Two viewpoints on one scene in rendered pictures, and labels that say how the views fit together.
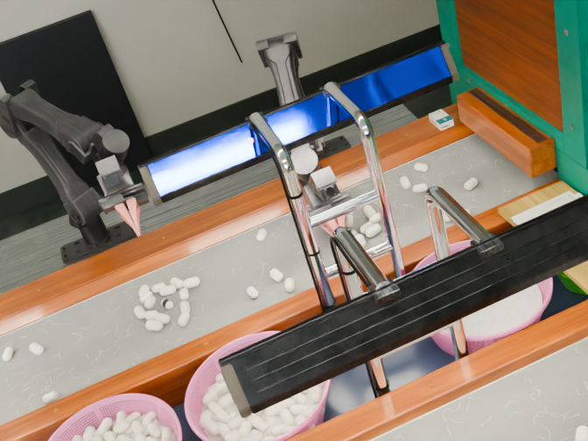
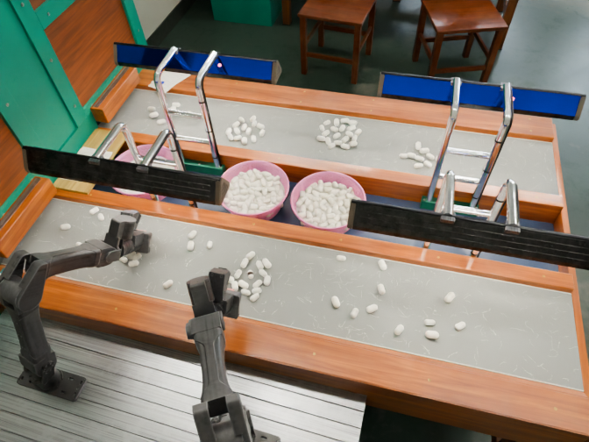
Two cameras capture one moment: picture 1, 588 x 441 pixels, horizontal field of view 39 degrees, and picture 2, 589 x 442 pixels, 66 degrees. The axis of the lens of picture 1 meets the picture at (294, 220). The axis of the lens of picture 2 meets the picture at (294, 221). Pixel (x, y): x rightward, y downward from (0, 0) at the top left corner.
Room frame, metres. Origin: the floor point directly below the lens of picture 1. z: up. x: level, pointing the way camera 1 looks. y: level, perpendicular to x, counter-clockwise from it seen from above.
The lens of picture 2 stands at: (2.00, 0.79, 2.00)
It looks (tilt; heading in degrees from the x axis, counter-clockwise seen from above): 52 degrees down; 207
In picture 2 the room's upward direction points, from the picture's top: 4 degrees counter-clockwise
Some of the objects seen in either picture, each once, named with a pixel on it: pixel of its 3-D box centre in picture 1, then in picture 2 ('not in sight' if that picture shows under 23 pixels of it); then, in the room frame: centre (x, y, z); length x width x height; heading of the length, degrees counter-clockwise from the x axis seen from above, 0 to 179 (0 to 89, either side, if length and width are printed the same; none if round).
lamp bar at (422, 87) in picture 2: not in sight; (476, 92); (0.66, 0.79, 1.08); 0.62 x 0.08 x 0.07; 100
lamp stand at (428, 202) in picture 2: not in sight; (463, 150); (0.73, 0.81, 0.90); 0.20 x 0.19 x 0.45; 100
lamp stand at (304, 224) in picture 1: (334, 213); (152, 191); (1.29, -0.08, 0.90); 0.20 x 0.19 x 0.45; 100
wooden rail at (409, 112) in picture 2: not in sight; (327, 117); (0.48, 0.22, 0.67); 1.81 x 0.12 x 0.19; 100
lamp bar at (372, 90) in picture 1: (299, 117); (122, 170); (1.37, -0.07, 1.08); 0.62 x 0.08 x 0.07; 100
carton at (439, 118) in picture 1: (441, 119); not in sight; (1.70, -0.41, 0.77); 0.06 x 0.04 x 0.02; 10
